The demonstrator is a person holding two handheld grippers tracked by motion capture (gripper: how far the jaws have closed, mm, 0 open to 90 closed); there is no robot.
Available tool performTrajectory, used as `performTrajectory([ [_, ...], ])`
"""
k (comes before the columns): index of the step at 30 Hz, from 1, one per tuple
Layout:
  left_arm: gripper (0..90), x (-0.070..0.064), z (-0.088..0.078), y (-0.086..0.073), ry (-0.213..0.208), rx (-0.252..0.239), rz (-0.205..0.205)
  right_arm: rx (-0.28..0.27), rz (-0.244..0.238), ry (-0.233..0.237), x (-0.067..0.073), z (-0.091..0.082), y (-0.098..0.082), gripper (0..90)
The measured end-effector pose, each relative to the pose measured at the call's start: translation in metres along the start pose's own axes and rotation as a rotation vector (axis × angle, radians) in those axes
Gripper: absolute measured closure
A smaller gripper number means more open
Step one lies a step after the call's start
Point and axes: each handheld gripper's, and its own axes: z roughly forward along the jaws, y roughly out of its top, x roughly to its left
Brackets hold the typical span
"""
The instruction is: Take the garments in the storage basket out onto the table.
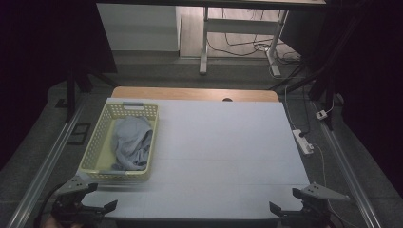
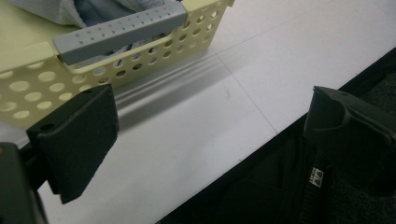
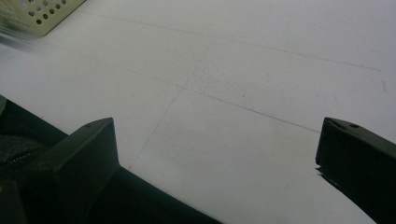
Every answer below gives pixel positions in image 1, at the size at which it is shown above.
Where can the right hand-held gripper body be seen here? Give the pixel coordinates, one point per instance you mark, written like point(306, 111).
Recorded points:
point(313, 207)

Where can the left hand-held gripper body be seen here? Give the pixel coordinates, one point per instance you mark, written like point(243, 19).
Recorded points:
point(68, 207)

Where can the yellow perforated plastic basket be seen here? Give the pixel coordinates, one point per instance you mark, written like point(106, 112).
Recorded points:
point(94, 144)

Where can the grey-blue cloth garment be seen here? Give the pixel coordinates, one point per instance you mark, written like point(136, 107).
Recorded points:
point(131, 142)

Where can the person's left hand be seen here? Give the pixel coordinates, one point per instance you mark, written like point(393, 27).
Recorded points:
point(52, 224)

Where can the white power strip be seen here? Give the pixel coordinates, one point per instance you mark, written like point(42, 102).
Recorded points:
point(303, 142)

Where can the black floor socket plate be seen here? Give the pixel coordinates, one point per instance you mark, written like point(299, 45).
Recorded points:
point(79, 134)

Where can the small white adapter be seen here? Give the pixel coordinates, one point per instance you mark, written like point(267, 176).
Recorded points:
point(321, 114)

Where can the white table cover sheet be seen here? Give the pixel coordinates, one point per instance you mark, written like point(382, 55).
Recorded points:
point(221, 142)

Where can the small black floor plate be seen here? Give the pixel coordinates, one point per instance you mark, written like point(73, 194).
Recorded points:
point(61, 103)

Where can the black metal stand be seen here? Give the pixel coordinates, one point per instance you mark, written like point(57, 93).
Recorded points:
point(326, 79)
point(71, 95)

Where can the wooden table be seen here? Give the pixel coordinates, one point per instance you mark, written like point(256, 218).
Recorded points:
point(190, 94)

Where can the white cabinet panel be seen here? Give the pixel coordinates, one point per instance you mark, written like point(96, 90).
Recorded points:
point(138, 28)

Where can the aluminium rail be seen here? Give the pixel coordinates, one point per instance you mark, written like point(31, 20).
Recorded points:
point(348, 171)
point(44, 171)

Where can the white metal desk frame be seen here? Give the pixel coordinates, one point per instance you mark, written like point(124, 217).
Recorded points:
point(204, 38)

